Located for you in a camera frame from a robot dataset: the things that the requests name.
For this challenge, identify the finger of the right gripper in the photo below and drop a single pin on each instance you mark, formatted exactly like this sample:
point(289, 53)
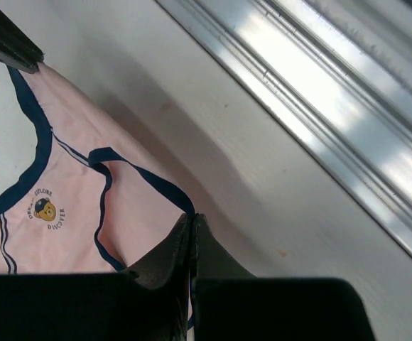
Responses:
point(17, 50)

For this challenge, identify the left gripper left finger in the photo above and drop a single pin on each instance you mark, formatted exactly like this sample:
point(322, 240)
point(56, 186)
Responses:
point(146, 301)

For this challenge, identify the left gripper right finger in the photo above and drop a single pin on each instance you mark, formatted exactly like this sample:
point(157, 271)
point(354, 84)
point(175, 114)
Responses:
point(230, 303)

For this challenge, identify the pink underwear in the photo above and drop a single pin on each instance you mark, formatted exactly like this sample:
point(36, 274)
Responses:
point(92, 201)

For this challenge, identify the aluminium mounting rail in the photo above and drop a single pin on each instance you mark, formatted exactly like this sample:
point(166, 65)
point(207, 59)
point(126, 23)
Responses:
point(351, 114)

